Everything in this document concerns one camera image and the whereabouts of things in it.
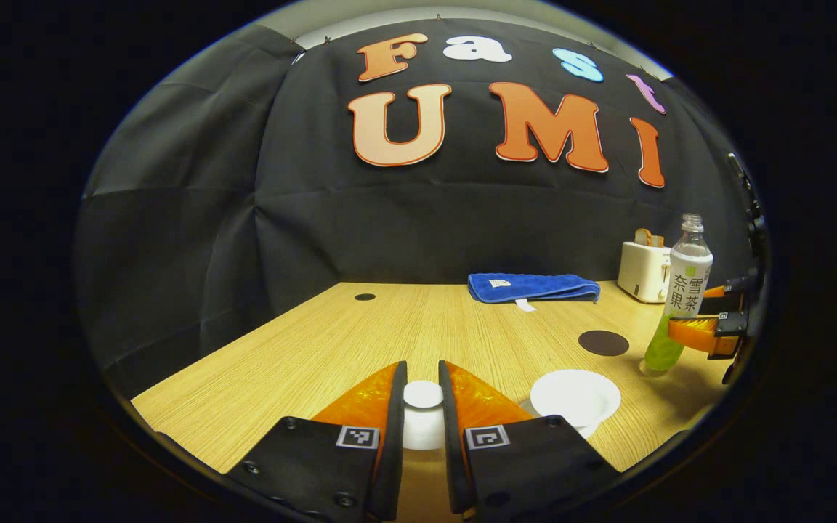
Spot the black backdrop cloth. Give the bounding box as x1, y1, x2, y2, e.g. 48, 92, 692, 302
73, 18, 768, 400

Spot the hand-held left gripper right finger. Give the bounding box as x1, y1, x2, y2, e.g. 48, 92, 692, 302
437, 360, 623, 521

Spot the dark brown round coaster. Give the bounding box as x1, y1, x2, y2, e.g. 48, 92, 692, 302
579, 330, 630, 357

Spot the blue towel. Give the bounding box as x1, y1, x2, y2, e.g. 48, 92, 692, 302
468, 272, 601, 312

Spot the white saucer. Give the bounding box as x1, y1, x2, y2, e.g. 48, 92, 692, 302
519, 397, 601, 439

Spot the white toaster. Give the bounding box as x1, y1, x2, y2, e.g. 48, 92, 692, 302
617, 240, 675, 304

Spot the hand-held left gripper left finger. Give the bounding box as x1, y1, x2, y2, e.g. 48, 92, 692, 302
224, 360, 409, 522

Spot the green labelled water bottle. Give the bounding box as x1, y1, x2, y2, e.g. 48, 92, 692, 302
639, 213, 714, 378

